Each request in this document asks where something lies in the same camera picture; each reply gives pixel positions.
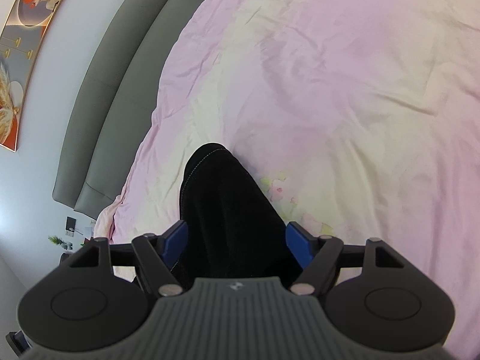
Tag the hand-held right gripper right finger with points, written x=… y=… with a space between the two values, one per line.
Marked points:
x=300 y=242

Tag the black wall socket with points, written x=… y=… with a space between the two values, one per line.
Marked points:
x=70 y=223

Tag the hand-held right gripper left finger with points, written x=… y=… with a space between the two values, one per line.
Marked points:
x=176 y=238

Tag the grey padded headboard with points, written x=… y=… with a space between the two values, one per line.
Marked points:
x=123 y=101

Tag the pink floral duvet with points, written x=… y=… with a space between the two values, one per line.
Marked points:
x=337 y=101

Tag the small green plant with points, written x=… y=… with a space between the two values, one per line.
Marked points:
x=54 y=240

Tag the black pants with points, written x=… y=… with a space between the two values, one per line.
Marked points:
x=225 y=213

